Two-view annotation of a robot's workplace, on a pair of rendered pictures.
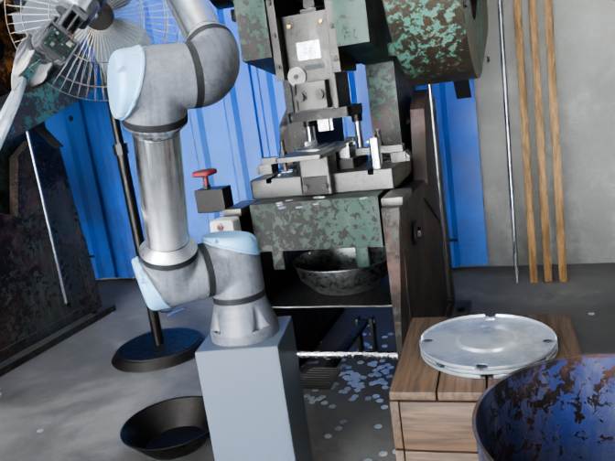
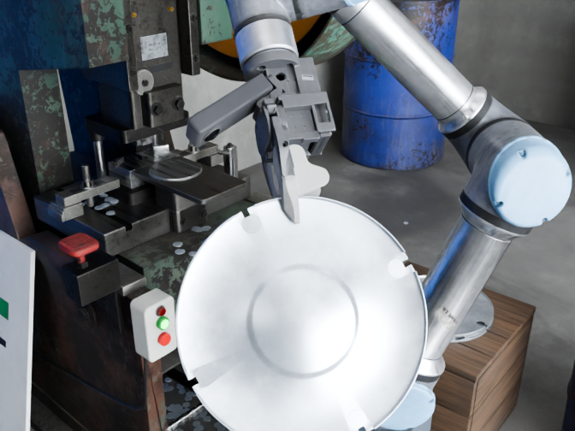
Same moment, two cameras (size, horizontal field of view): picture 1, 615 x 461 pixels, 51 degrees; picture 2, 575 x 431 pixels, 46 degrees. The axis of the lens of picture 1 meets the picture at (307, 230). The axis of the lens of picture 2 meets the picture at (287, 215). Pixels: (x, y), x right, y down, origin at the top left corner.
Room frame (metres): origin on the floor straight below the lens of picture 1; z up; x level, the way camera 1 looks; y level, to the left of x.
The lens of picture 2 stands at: (1.12, 1.21, 1.39)
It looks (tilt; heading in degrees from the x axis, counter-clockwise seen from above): 26 degrees down; 292
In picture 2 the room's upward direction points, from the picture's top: straight up
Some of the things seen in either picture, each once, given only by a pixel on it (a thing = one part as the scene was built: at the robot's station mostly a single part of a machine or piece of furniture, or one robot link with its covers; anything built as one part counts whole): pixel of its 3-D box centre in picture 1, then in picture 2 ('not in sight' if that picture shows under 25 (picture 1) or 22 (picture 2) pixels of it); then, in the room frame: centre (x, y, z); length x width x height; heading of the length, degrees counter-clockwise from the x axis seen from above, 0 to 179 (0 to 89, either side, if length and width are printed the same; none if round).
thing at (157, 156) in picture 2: (329, 150); (145, 166); (2.02, -0.10, 0.76); 0.15 x 0.09 x 0.05; 69
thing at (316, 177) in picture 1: (314, 172); (190, 200); (1.87, -0.04, 0.72); 0.25 x 0.14 x 0.14; 159
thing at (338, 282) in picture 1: (345, 270); not in sight; (2.03, -0.11, 0.36); 0.34 x 0.34 x 0.10
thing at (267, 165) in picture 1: (281, 155); (84, 186); (2.09, 0.05, 0.76); 0.17 x 0.06 x 0.10; 69
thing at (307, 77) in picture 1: (314, 59); (143, 56); (1.99, -0.09, 1.04); 0.17 x 0.15 x 0.30; 159
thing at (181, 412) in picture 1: (174, 431); not in sight; (1.72, 0.47, 0.04); 0.30 x 0.30 x 0.07
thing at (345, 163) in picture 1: (332, 161); (144, 179); (2.03, -0.11, 0.72); 0.20 x 0.16 x 0.03; 69
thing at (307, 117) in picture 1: (326, 116); (138, 125); (2.03, -0.11, 0.86); 0.20 x 0.16 x 0.05; 69
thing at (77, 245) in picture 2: (206, 182); (80, 257); (1.93, 0.28, 0.72); 0.07 x 0.06 x 0.08; 159
